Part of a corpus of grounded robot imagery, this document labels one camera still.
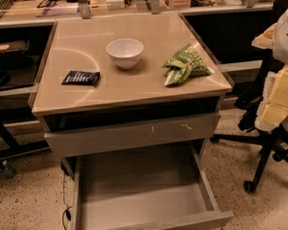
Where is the dark blue snack packet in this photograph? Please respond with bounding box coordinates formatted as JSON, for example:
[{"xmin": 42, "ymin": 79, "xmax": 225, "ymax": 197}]
[{"xmin": 61, "ymin": 71, "xmax": 100, "ymax": 85}]

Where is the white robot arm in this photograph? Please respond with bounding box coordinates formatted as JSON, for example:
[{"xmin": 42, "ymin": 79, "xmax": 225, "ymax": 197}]
[{"xmin": 252, "ymin": 9, "xmax": 288, "ymax": 131}]

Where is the green jalapeno chip bag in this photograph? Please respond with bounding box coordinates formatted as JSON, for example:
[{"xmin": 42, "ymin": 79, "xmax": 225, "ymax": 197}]
[{"xmin": 162, "ymin": 44, "xmax": 213, "ymax": 86}]

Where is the open middle drawer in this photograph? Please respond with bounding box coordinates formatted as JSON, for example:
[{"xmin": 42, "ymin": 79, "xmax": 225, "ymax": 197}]
[{"xmin": 70, "ymin": 143, "xmax": 233, "ymax": 230}]

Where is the black cable on floor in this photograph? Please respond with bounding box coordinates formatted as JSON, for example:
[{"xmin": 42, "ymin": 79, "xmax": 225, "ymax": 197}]
[{"xmin": 60, "ymin": 172, "xmax": 73, "ymax": 230}]

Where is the black rolling cart base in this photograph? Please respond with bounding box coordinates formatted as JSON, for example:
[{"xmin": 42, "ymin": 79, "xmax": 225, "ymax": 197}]
[{"xmin": 0, "ymin": 107, "xmax": 49, "ymax": 178}]

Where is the white ceramic bowl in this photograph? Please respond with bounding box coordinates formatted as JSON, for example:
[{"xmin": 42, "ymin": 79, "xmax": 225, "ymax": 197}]
[{"xmin": 106, "ymin": 38, "xmax": 144, "ymax": 69}]

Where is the closed top drawer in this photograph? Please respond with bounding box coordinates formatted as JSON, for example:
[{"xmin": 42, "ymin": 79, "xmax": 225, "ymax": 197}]
[{"xmin": 45, "ymin": 113, "xmax": 220, "ymax": 157}]

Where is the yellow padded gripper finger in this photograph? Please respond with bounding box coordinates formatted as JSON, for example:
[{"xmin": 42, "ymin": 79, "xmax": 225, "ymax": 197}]
[{"xmin": 256, "ymin": 64, "xmax": 288, "ymax": 132}]

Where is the wooden drawer cabinet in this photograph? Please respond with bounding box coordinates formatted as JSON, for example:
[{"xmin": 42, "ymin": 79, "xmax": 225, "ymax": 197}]
[{"xmin": 32, "ymin": 13, "xmax": 231, "ymax": 230}]

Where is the black office chair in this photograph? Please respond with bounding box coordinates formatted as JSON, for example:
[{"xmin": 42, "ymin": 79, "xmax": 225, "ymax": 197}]
[{"xmin": 209, "ymin": 0, "xmax": 288, "ymax": 194}]

